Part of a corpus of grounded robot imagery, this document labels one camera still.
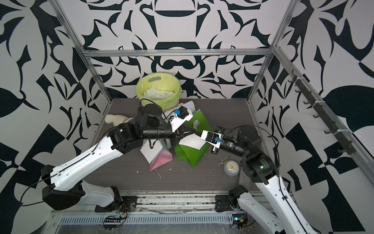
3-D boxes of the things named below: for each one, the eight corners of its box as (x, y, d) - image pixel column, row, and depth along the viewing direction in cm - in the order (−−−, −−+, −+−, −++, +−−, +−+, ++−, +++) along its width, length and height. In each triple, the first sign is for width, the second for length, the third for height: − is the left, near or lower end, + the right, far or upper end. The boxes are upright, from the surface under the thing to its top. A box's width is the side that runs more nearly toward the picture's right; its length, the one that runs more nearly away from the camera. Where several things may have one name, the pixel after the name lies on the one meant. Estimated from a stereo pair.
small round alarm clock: (224, 176, 84) (225, 174, 81) (222, 162, 89) (223, 160, 86) (239, 176, 84) (241, 174, 81) (236, 162, 89) (238, 160, 86)
